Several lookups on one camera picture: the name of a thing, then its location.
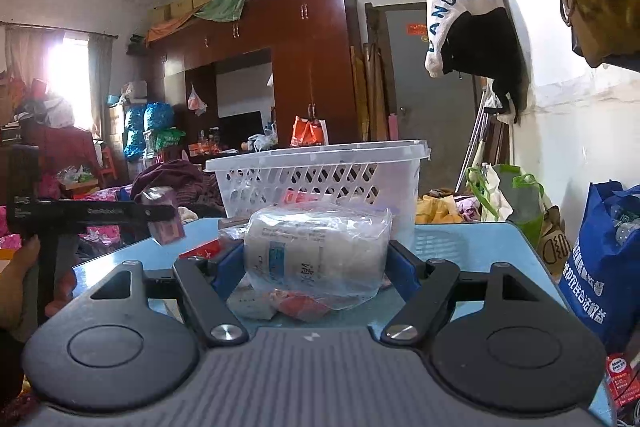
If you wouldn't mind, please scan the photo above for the red ball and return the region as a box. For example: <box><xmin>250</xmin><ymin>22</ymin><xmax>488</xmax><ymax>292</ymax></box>
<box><xmin>269</xmin><ymin>289</ymin><xmax>331</xmax><ymax>323</ymax></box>

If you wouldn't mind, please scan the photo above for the white bottle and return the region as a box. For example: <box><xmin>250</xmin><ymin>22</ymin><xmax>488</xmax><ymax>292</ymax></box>
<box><xmin>243</xmin><ymin>202</ymin><xmax>393</xmax><ymax>310</ymax></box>

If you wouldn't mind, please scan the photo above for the person left hand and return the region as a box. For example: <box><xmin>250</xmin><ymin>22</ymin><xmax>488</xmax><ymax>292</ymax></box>
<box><xmin>0</xmin><ymin>235</ymin><xmax>77</xmax><ymax>331</ymax></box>

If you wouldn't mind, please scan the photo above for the red and white medicine box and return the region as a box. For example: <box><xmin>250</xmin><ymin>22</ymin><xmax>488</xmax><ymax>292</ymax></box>
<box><xmin>179</xmin><ymin>239</ymin><xmax>222</xmax><ymax>260</ymax></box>

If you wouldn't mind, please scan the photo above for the pink floral bed cover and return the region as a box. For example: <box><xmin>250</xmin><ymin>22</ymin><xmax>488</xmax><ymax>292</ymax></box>
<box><xmin>6</xmin><ymin>187</ymin><xmax>137</xmax><ymax>246</ymax></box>

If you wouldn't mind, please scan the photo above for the dark maroon box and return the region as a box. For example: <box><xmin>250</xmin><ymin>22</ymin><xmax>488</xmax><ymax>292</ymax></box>
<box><xmin>140</xmin><ymin>186</ymin><xmax>184</xmax><ymax>245</ymax></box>

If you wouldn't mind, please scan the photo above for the dark purple clothes pile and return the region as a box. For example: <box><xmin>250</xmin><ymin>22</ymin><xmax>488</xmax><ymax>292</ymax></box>
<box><xmin>130</xmin><ymin>159</ymin><xmax>226</xmax><ymax>218</ymax></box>

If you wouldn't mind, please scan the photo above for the white plastic lattice basket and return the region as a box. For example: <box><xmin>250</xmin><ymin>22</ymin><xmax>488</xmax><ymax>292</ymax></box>
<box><xmin>205</xmin><ymin>140</ymin><xmax>431</xmax><ymax>247</ymax></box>

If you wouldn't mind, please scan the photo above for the green tote bag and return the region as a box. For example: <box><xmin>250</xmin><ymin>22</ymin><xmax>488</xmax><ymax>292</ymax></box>
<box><xmin>465</xmin><ymin>164</ymin><xmax>546</xmax><ymax>246</ymax></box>

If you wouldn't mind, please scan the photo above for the blue patterned bags stack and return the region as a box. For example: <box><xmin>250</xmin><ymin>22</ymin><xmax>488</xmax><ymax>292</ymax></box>
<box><xmin>124</xmin><ymin>102</ymin><xmax>175</xmax><ymax>161</ymax></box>

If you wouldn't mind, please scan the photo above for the blue shopping bag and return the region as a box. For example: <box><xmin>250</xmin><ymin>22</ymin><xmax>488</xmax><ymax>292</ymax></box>
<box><xmin>559</xmin><ymin>180</ymin><xmax>639</xmax><ymax>353</ymax></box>

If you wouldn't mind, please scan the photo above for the grey door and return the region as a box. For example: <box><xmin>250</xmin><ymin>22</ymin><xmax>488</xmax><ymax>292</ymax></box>
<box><xmin>385</xmin><ymin>9</ymin><xmax>477</xmax><ymax>195</ymax></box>

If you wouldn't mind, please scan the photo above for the window curtain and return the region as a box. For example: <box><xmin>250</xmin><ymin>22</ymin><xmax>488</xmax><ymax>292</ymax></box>
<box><xmin>88</xmin><ymin>34</ymin><xmax>113</xmax><ymax>139</ymax></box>

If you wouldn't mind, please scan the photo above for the orange white plastic bag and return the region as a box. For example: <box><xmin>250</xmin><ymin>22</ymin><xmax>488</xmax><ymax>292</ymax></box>
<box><xmin>290</xmin><ymin>116</ymin><xmax>329</xmax><ymax>147</ymax></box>

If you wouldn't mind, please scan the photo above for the dark red wooden wardrobe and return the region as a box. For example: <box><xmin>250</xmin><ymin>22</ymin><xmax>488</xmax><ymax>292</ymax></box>
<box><xmin>149</xmin><ymin>0</ymin><xmax>361</xmax><ymax>147</ymax></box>

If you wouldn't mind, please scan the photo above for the white and black hanging jacket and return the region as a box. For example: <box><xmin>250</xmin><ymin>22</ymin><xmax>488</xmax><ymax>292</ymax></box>
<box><xmin>424</xmin><ymin>0</ymin><xmax>524</xmax><ymax>122</ymax></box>

